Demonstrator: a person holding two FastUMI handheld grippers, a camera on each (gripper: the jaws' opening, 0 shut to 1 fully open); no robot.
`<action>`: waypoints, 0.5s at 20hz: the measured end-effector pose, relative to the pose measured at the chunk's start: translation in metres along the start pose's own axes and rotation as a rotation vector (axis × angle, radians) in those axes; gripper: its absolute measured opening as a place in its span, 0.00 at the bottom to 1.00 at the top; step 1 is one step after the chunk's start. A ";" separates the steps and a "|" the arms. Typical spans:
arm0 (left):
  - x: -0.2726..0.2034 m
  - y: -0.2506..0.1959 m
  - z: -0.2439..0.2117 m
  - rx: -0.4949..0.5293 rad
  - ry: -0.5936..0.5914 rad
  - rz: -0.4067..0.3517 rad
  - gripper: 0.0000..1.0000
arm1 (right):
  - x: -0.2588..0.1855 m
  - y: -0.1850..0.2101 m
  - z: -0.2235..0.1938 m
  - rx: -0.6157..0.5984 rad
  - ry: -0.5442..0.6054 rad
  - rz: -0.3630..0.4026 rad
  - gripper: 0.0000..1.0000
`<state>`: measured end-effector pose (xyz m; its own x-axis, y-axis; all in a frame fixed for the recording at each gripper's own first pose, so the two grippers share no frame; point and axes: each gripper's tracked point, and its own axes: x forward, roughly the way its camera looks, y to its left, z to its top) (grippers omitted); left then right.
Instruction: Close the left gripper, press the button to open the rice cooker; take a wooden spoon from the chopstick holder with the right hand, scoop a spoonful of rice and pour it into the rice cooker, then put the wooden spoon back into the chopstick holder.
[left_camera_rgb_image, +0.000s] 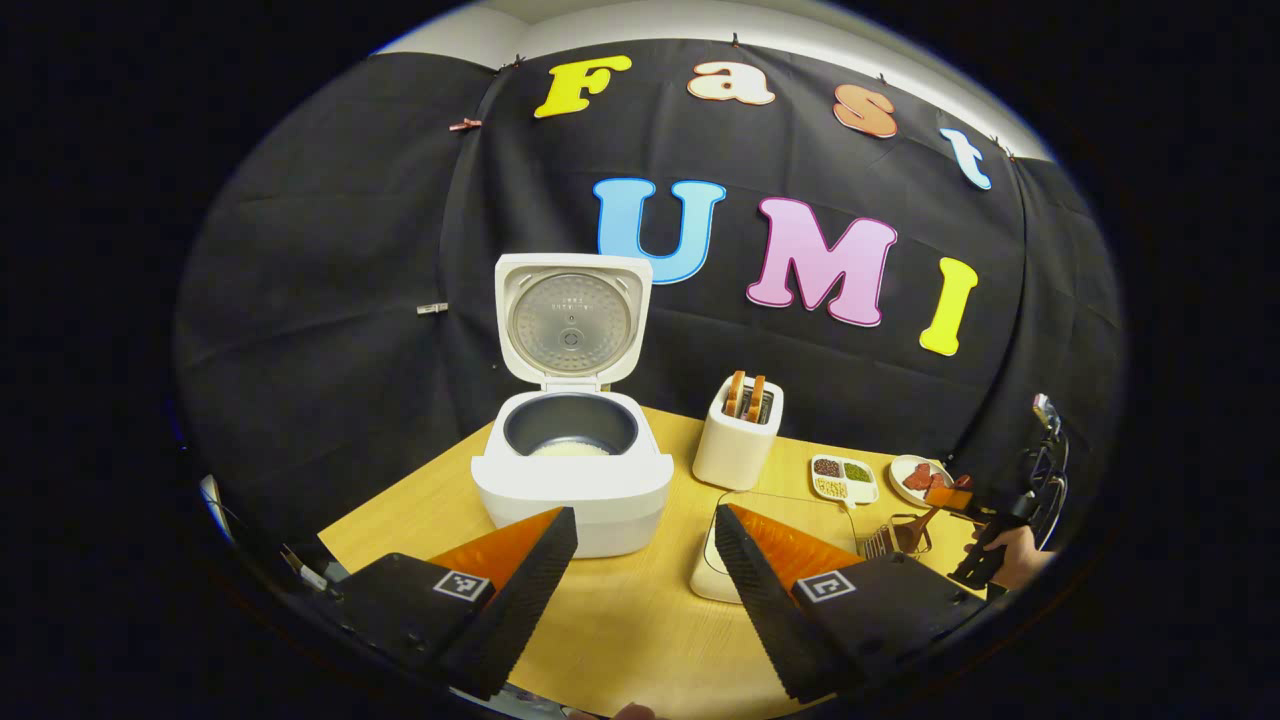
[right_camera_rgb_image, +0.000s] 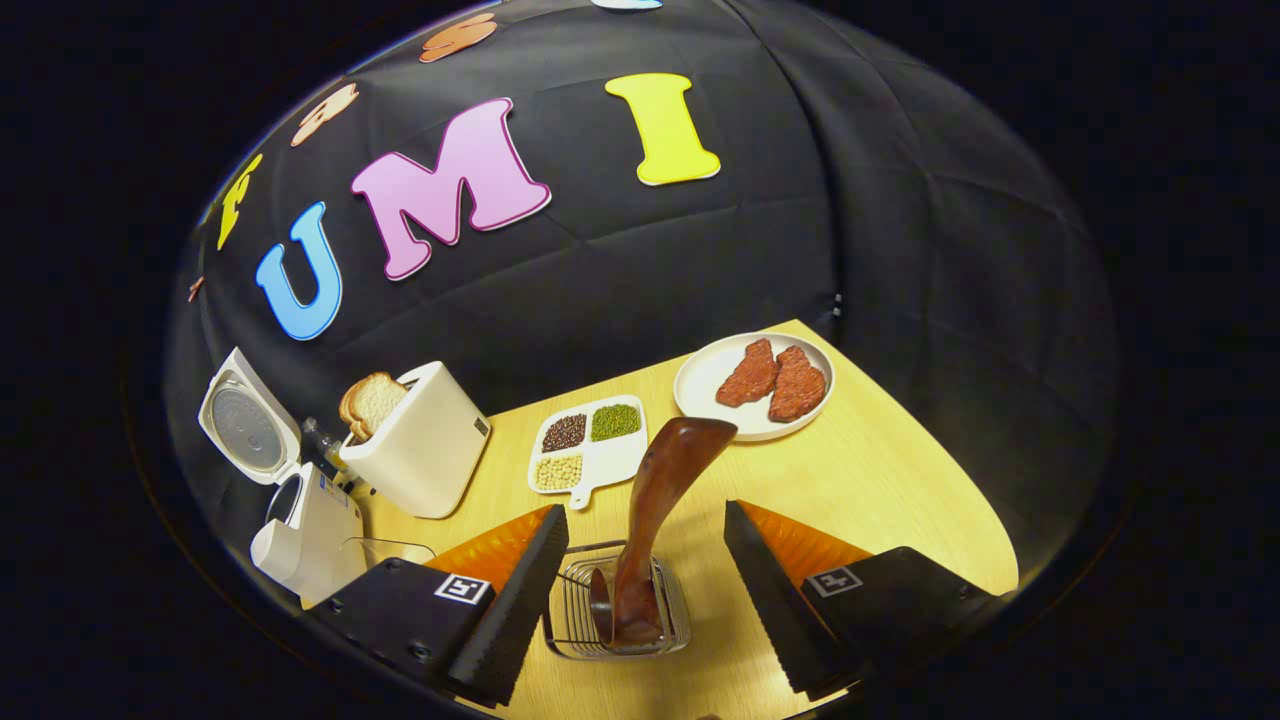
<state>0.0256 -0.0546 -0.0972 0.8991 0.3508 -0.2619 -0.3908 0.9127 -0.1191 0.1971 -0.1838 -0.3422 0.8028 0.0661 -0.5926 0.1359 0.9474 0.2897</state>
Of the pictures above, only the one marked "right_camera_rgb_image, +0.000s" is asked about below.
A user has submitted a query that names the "white divided dish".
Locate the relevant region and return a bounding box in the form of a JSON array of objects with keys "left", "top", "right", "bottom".
[{"left": 527, "top": 394, "right": 649, "bottom": 511}]

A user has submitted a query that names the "toasted bread slice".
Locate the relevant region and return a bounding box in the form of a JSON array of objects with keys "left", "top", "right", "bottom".
[{"left": 338, "top": 372, "right": 409, "bottom": 443}]

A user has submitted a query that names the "green beans pile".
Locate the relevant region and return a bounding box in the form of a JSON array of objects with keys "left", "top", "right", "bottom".
[{"left": 590, "top": 403, "right": 642, "bottom": 443}]

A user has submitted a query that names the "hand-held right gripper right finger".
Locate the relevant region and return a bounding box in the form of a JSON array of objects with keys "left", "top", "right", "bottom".
[{"left": 724, "top": 500, "right": 1001, "bottom": 701}]

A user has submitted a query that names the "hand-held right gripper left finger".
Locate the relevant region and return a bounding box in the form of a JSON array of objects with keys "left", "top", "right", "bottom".
[{"left": 305, "top": 505, "right": 569, "bottom": 707}]

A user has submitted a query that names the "wooden spoon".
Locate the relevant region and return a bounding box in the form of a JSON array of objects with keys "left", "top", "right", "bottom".
[{"left": 590, "top": 417, "right": 738, "bottom": 646}]

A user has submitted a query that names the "white toaster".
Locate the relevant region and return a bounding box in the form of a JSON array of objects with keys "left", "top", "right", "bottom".
[{"left": 340, "top": 361, "right": 491, "bottom": 519}]

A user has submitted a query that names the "clear glass bottle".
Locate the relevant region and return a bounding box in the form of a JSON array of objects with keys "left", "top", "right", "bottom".
[{"left": 300, "top": 417, "right": 346, "bottom": 471}]

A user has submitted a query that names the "white rice cooker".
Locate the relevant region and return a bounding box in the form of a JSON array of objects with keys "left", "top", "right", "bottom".
[{"left": 198, "top": 347, "right": 366, "bottom": 609}]

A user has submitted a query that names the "black backdrop cloth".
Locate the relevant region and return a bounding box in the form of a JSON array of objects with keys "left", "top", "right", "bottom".
[{"left": 165, "top": 0, "right": 1116, "bottom": 561}]

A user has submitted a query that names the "white round plate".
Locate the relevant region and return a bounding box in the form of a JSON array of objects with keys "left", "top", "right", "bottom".
[{"left": 673, "top": 332, "right": 836, "bottom": 443}]

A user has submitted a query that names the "red meat piece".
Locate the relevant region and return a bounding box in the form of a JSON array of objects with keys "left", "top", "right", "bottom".
[
  {"left": 768, "top": 346, "right": 828, "bottom": 423},
  {"left": 715, "top": 338, "right": 779, "bottom": 408}
]

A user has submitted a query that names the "wire chopstick holder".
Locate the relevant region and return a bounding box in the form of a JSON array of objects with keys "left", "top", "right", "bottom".
[{"left": 543, "top": 540, "right": 693, "bottom": 661}]

